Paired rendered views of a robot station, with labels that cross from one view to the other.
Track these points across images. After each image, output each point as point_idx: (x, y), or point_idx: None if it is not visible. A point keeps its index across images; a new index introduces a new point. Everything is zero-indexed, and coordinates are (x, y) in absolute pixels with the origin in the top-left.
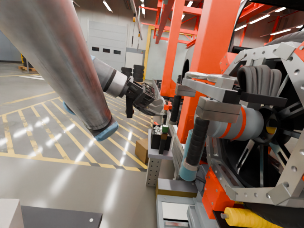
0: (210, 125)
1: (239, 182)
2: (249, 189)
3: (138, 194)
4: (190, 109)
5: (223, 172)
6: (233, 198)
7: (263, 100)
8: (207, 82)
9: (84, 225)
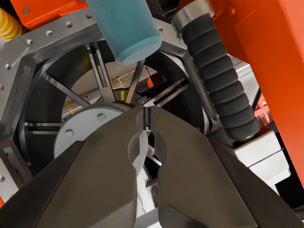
0: None
1: (50, 56)
2: (4, 101)
3: None
4: (277, 17)
5: (63, 41)
6: (2, 55)
7: None
8: (287, 103)
9: None
